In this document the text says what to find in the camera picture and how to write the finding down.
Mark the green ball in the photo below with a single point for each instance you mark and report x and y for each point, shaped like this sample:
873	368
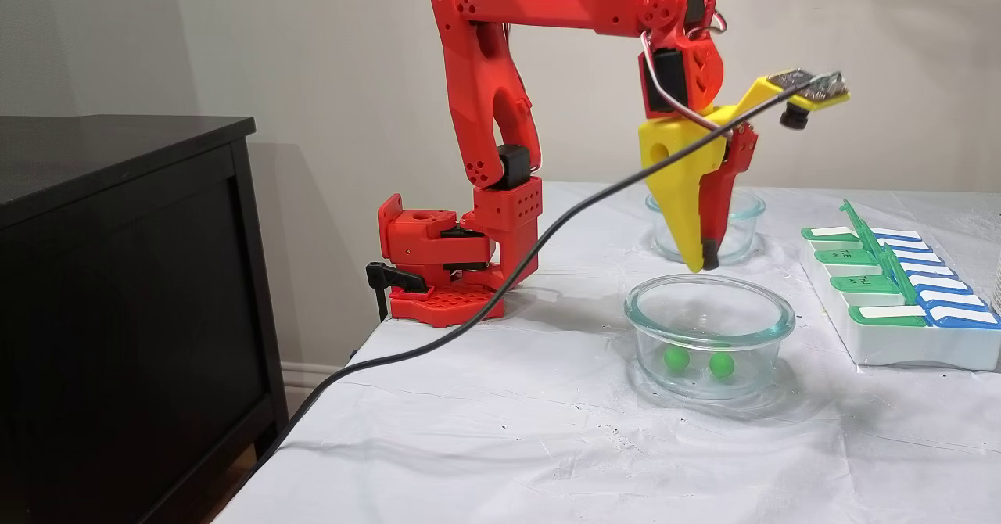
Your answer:
721	364
676	360

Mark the weekly pill organizer box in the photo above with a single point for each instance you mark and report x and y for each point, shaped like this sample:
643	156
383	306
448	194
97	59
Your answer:
899	348

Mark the glass bowl of red balls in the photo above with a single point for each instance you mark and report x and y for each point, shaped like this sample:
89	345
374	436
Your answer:
743	227

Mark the glass bowl of green balls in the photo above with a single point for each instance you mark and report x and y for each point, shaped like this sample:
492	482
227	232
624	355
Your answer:
708	387

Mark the black table clamp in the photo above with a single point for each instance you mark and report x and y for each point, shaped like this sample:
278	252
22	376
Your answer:
391	275

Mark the white tablecloth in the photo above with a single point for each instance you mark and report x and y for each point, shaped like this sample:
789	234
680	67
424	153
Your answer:
508	446

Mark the black wooden cabinet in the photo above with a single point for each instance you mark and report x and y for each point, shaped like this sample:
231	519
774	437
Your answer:
117	313

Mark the camera board on yellow mount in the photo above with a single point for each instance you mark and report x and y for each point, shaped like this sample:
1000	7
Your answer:
813	90

